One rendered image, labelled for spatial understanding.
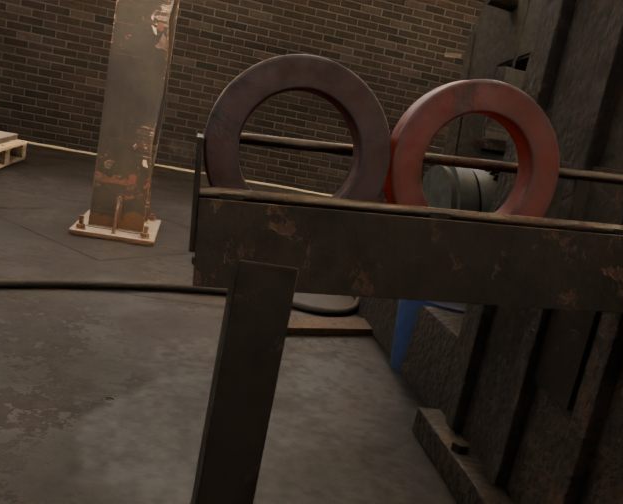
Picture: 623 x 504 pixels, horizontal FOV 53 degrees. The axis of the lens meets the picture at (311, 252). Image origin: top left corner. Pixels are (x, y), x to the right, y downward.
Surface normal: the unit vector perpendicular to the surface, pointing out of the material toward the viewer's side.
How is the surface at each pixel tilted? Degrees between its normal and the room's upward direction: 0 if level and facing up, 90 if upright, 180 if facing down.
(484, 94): 90
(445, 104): 90
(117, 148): 90
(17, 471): 0
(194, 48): 90
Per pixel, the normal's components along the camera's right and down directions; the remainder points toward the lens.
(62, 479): 0.19, -0.96
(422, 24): 0.17, 0.22
